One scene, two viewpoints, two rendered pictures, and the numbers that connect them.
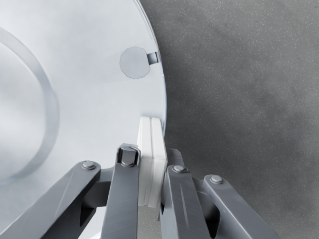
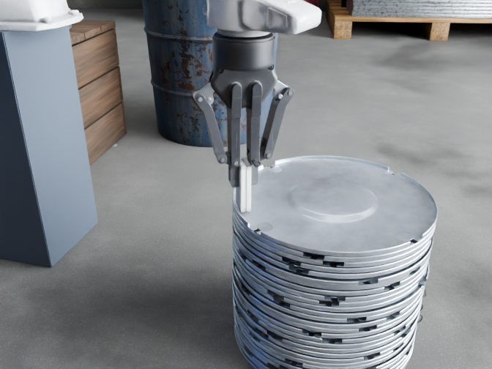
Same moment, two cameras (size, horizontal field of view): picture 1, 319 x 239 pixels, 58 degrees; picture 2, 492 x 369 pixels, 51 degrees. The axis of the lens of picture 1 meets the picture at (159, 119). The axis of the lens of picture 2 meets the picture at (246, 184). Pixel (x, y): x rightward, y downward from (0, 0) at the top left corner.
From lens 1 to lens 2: 58 cm
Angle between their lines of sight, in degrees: 48
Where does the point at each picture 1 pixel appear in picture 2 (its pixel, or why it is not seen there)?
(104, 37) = (284, 230)
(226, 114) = (152, 338)
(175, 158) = (233, 178)
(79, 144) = (274, 200)
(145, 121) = (248, 203)
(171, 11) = not seen: outside the picture
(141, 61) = (262, 228)
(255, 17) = not seen: outside the picture
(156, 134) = (243, 189)
